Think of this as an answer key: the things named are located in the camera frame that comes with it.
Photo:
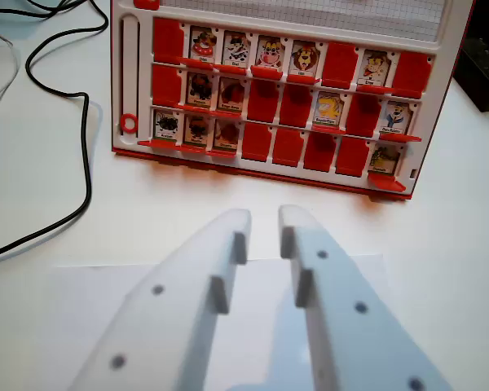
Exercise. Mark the lion picture card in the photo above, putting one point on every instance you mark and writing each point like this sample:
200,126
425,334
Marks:
305,57

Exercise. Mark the white paper sheet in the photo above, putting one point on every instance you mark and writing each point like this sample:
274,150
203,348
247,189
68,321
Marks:
77,293

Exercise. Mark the red and white game board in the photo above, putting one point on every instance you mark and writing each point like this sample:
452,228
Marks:
143,81

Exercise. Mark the black box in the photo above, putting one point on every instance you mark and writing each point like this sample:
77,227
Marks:
487,77

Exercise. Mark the red board flap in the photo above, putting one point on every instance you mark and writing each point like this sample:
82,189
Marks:
339,65
411,75
375,88

